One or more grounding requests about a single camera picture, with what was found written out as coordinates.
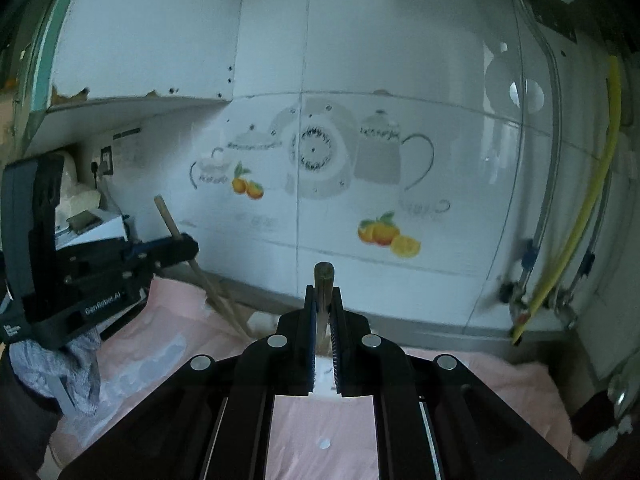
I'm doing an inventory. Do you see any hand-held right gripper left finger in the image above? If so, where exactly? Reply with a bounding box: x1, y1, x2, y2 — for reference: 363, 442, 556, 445
57, 285, 318, 480

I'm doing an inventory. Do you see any white house-shaped utensil holder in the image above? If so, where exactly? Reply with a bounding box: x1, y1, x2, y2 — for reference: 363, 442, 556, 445
247, 310, 346, 403

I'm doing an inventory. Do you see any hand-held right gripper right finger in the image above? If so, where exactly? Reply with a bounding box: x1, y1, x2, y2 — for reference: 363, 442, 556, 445
329, 286, 583, 480

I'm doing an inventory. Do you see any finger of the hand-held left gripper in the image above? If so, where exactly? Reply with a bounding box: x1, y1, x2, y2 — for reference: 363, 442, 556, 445
124, 232, 201, 273

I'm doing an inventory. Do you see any dark object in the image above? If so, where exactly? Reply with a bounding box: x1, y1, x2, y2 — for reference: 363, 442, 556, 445
569, 389, 622, 443

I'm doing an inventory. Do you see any white wall cabinet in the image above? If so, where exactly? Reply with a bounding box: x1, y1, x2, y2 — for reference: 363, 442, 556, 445
20, 0, 247, 158

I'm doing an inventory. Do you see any wall outlet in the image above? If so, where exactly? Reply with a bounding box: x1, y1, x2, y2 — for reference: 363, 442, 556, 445
90, 144, 116, 181

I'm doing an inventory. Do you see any yellow hose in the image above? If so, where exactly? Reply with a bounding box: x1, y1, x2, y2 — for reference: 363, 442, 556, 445
511, 54, 624, 347

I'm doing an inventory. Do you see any white box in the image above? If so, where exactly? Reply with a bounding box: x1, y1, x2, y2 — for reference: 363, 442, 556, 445
54, 209, 132, 252

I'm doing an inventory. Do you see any pink printed blanket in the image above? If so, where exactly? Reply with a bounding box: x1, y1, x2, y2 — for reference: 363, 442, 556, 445
47, 275, 576, 480

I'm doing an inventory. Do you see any metal valve with red mark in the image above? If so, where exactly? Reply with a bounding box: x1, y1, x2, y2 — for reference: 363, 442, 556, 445
499, 279, 534, 328

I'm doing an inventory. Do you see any round metal fitting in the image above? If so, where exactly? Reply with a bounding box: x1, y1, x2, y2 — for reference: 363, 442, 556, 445
606, 371, 634, 420

